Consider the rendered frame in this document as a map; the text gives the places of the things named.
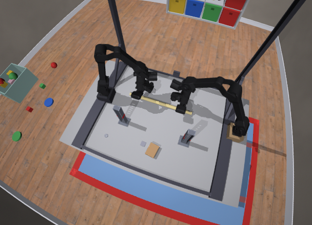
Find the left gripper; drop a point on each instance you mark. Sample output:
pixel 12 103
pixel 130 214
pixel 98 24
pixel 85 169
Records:
pixel 181 108

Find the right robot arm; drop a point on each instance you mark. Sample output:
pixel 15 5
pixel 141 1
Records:
pixel 140 69

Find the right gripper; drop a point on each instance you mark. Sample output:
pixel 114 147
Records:
pixel 138 93

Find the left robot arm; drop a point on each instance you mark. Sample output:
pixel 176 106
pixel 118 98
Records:
pixel 233 95

